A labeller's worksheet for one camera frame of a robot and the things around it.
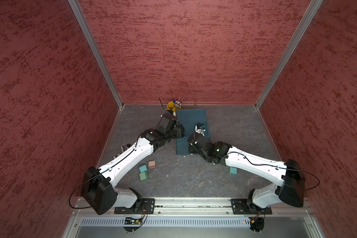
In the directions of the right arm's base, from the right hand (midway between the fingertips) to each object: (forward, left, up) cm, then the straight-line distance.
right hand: (191, 145), depth 79 cm
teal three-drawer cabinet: (+14, +1, +6) cm, 15 cm away
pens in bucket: (+31, +8, +1) cm, 32 cm away
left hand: (+6, +6, +4) cm, 10 cm away
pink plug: (-5, +24, -15) cm, 29 cm away
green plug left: (-11, +27, -14) cm, 33 cm away
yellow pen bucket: (+37, +13, -6) cm, 40 cm away
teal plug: (-7, +29, -14) cm, 33 cm away
